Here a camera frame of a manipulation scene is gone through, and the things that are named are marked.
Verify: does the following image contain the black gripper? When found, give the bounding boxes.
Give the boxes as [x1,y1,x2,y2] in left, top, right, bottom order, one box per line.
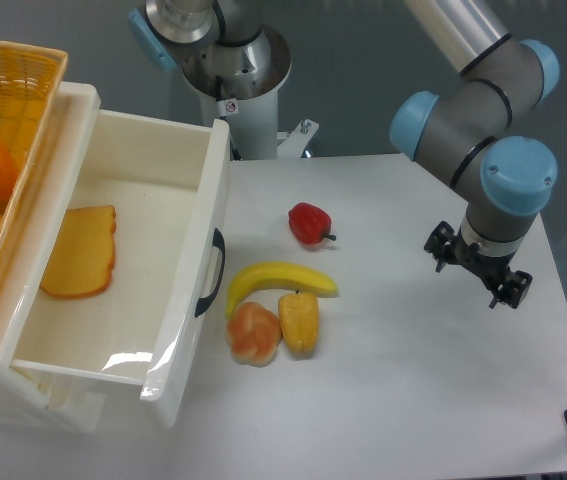
[424,221,533,309]

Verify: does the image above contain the white top drawer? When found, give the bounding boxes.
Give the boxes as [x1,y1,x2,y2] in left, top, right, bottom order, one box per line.
[14,111,230,430]

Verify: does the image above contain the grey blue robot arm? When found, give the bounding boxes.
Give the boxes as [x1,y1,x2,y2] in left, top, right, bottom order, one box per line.
[389,1,560,309]

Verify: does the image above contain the white drawer cabinet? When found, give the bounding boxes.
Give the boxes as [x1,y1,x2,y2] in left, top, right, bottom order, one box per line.
[0,82,104,431]

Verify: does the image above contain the red toy bell pepper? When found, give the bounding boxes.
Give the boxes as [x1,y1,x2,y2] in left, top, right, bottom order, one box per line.
[288,202,336,245]

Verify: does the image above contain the yellow toy bell pepper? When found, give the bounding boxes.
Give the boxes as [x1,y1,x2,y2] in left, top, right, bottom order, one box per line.
[278,291,320,356]

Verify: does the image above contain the yellow toy banana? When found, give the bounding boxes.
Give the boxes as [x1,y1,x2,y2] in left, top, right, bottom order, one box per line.
[225,261,339,319]

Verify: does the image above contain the knotted bread roll toy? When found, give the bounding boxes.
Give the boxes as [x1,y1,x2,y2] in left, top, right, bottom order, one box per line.
[226,302,282,367]

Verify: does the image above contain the orange toast slice toy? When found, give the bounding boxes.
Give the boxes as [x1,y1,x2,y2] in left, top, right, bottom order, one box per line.
[40,205,117,300]

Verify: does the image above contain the yellow wicker basket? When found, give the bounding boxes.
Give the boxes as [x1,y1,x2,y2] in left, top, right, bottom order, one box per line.
[0,35,70,346]

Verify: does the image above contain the black upper drawer handle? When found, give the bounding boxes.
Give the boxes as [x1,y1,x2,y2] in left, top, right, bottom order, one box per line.
[194,228,226,318]

